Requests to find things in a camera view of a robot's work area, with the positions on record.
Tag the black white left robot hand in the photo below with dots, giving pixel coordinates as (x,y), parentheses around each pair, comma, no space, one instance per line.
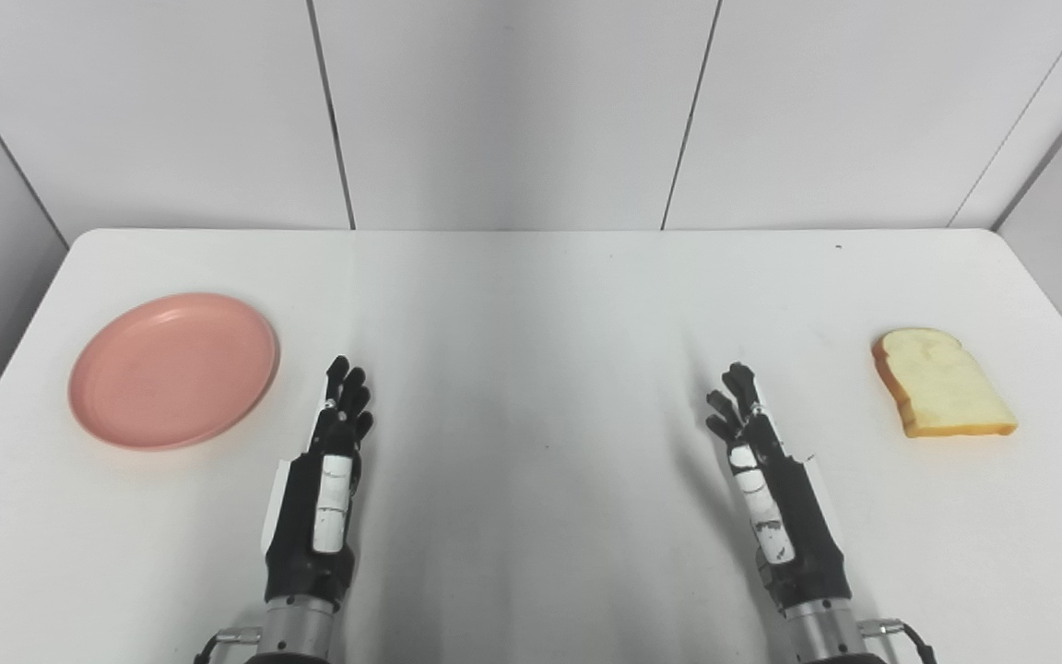
(296,526)

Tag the slice of bread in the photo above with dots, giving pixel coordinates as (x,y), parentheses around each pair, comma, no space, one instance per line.
(946,383)

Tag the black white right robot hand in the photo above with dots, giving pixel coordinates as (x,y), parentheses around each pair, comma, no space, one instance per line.
(808,535)

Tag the pink round plate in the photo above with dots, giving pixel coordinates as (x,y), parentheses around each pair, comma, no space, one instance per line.
(171,372)

